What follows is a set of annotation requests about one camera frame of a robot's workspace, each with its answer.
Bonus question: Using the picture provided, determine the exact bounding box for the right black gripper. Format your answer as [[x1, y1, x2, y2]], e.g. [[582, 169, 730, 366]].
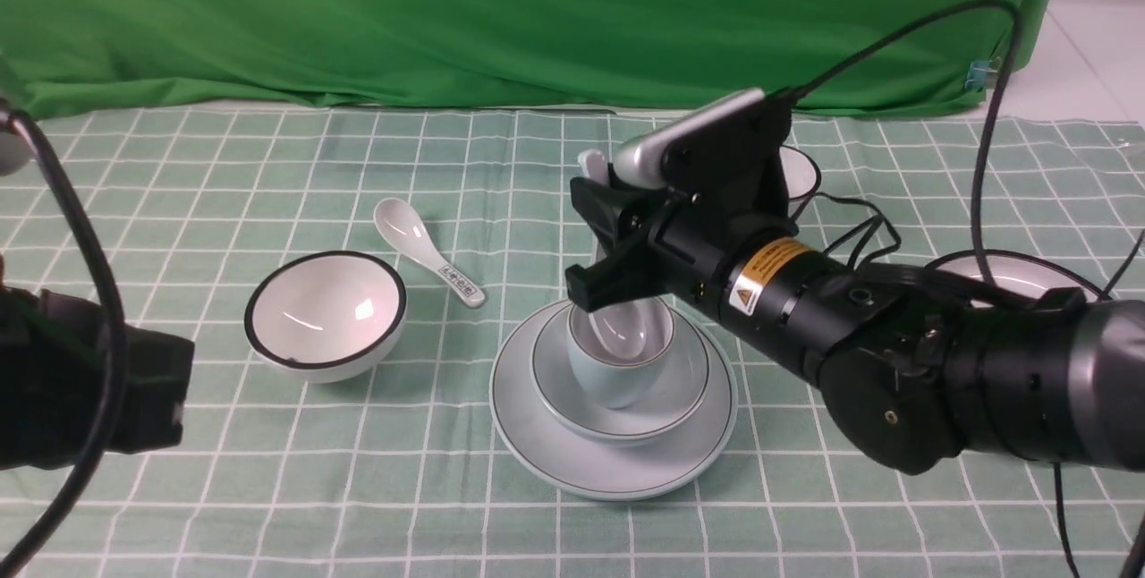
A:
[[564, 98, 798, 312]]

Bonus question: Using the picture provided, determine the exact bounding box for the pale blue ceramic cup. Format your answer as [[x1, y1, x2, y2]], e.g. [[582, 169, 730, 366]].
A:
[[567, 298, 676, 407]]

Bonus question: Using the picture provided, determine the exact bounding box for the plain white ceramic spoon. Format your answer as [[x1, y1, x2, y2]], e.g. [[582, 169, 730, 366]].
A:
[[578, 149, 647, 362]]

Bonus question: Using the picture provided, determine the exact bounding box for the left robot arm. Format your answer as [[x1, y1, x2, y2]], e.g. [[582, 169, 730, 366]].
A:
[[1, 94, 195, 472]]

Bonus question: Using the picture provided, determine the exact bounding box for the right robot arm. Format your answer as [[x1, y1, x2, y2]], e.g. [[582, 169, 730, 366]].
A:
[[564, 90, 1144, 475]]

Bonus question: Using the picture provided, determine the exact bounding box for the pale blue ceramic bowl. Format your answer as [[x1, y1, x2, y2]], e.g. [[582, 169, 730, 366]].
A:
[[531, 303, 712, 444]]

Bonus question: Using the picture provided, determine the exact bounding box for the black-rimmed white cup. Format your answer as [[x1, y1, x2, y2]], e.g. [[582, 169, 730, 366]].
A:
[[777, 147, 822, 222]]

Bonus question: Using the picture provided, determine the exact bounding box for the white spoon with label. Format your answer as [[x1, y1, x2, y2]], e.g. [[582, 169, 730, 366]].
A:
[[373, 198, 487, 309]]

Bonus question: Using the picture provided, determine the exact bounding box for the large pale blue plate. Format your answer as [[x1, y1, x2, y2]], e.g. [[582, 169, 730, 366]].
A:
[[489, 301, 739, 501]]

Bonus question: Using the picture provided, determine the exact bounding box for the black-rimmed white bowl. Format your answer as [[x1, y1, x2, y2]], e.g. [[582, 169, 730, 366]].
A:
[[242, 251, 409, 385]]

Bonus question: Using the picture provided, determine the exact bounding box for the green checked tablecloth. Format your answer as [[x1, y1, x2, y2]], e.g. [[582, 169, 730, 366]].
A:
[[0, 106, 1145, 578]]

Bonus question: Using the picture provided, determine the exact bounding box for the blue backdrop clip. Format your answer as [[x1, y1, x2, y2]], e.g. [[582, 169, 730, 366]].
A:
[[963, 60, 997, 92]]

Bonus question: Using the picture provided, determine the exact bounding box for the black-rimmed cartoon plate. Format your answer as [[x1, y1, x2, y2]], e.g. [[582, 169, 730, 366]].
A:
[[925, 250, 1108, 303]]

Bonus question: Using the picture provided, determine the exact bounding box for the green backdrop cloth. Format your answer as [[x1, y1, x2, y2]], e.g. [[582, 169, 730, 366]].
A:
[[1, 0, 1048, 117]]

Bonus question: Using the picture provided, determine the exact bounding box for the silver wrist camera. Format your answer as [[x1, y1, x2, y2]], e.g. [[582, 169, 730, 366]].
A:
[[611, 88, 765, 190]]

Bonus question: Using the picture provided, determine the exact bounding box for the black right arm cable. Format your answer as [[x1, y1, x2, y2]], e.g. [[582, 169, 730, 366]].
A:
[[777, 0, 1145, 578]]

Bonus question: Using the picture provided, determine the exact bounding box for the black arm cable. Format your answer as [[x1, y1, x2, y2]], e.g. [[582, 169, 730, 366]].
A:
[[777, 0, 1145, 578], [0, 104, 128, 578]]

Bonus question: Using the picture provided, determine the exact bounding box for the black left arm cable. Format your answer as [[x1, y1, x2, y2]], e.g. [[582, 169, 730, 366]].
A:
[[0, 104, 128, 578]]

